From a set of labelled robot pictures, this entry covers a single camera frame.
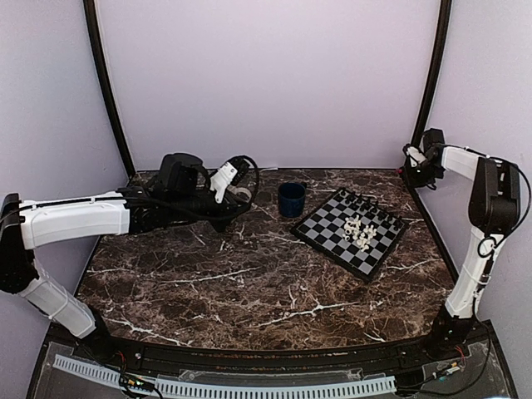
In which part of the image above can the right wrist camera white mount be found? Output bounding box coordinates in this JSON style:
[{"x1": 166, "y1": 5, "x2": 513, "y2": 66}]
[{"x1": 402, "y1": 144, "x2": 426, "y2": 168}]

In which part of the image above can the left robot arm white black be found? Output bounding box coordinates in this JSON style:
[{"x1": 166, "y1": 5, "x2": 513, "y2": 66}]
[{"x1": 1, "y1": 153, "x2": 259, "y2": 362}]

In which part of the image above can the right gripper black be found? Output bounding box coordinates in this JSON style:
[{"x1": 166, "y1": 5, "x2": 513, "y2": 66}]
[{"x1": 404, "y1": 160, "x2": 446, "y2": 189}]

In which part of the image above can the black front rail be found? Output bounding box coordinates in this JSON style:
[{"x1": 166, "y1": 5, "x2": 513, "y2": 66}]
[{"x1": 45, "y1": 322, "x2": 495, "y2": 375}]

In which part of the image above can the dark blue mug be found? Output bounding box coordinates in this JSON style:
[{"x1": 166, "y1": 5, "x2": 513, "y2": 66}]
[{"x1": 278, "y1": 182, "x2": 307, "y2": 218}]

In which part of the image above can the left black frame post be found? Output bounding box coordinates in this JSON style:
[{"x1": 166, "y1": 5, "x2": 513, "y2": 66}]
[{"x1": 82, "y1": 0, "x2": 136, "y2": 178}]

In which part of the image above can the black silver chess board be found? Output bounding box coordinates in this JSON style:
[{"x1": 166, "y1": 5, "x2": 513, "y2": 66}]
[{"x1": 291, "y1": 188, "x2": 406, "y2": 283}]

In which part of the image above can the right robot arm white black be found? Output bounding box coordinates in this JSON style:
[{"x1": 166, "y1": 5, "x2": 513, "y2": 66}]
[{"x1": 401, "y1": 129, "x2": 528, "y2": 361}]

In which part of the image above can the black frame post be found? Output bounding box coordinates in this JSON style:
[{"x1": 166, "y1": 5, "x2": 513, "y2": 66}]
[
  {"x1": 411, "y1": 0, "x2": 452, "y2": 146},
  {"x1": 82, "y1": 0, "x2": 136, "y2": 178}
]

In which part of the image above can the white perforated cable duct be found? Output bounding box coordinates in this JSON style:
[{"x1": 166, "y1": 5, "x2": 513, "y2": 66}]
[{"x1": 52, "y1": 355, "x2": 397, "y2": 398}]

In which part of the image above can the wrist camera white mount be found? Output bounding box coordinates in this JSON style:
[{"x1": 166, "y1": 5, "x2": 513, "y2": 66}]
[
  {"x1": 402, "y1": 144, "x2": 426, "y2": 168},
  {"x1": 209, "y1": 160, "x2": 251, "y2": 204}
]

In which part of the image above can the right black frame post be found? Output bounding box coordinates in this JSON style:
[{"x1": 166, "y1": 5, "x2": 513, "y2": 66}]
[{"x1": 411, "y1": 0, "x2": 452, "y2": 146}]

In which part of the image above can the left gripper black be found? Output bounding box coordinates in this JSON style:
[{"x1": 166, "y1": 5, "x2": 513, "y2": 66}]
[{"x1": 169, "y1": 188, "x2": 251, "y2": 233}]

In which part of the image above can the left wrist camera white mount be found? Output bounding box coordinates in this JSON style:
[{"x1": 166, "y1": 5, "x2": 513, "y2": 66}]
[{"x1": 209, "y1": 160, "x2": 251, "y2": 204}]

